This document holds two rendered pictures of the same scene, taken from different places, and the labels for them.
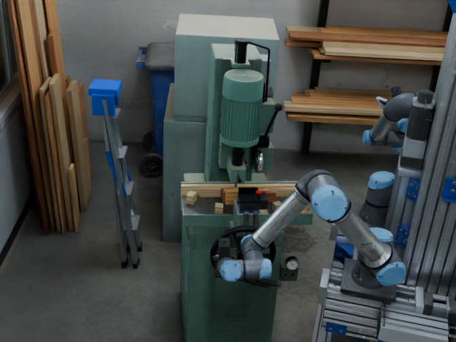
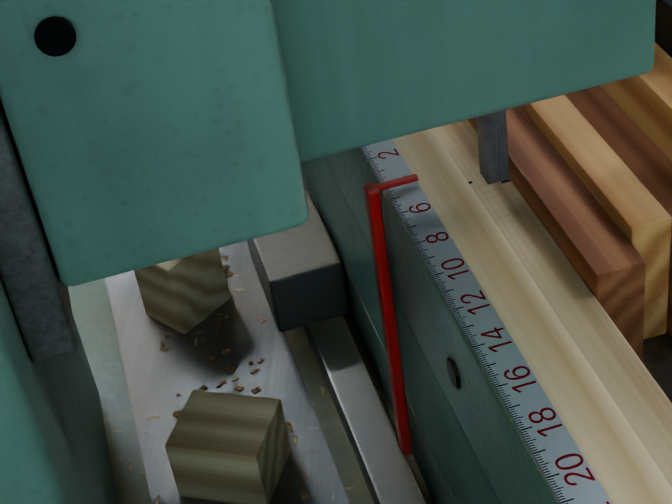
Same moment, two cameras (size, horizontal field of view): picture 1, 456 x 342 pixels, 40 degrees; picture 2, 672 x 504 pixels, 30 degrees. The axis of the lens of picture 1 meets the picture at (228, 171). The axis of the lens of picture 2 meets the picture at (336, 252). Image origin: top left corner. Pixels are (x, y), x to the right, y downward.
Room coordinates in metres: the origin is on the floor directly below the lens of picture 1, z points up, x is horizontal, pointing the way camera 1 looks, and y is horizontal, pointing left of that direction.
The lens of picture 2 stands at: (2.67, 0.36, 1.23)
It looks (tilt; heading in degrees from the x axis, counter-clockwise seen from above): 37 degrees down; 268
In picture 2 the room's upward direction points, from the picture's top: 9 degrees counter-clockwise
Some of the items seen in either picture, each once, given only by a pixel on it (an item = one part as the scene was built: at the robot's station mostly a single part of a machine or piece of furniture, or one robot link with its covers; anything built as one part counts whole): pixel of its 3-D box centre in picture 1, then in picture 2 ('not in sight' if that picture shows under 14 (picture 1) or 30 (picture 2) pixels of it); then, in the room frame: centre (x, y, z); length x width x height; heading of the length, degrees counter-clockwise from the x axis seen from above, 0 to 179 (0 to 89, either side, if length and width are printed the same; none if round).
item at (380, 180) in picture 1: (382, 187); not in sight; (2.62, -0.73, 0.98); 0.13 x 0.12 x 0.14; 92
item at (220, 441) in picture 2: not in sight; (229, 447); (2.72, -0.05, 0.82); 0.04 x 0.04 x 0.03; 67
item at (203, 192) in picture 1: (260, 192); (405, 96); (2.61, -0.16, 0.92); 0.58 x 0.02 x 0.04; 98
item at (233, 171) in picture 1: (236, 170); (429, 6); (2.61, -0.04, 1.03); 0.14 x 0.07 x 0.09; 8
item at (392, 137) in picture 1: (396, 139); not in sight; (2.89, -0.83, 1.12); 0.11 x 0.08 x 0.11; 92
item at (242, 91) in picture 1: (241, 108); not in sight; (2.59, -0.04, 1.35); 0.18 x 0.18 x 0.31
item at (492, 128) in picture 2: not in sight; (491, 122); (2.59, -0.04, 0.97); 0.01 x 0.01 x 0.05; 8
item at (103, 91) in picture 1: (117, 176); not in sight; (3.26, 0.65, 0.58); 0.27 x 0.25 x 1.16; 92
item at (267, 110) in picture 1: (264, 115); not in sight; (2.82, -0.16, 1.23); 0.09 x 0.08 x 0.15; 8
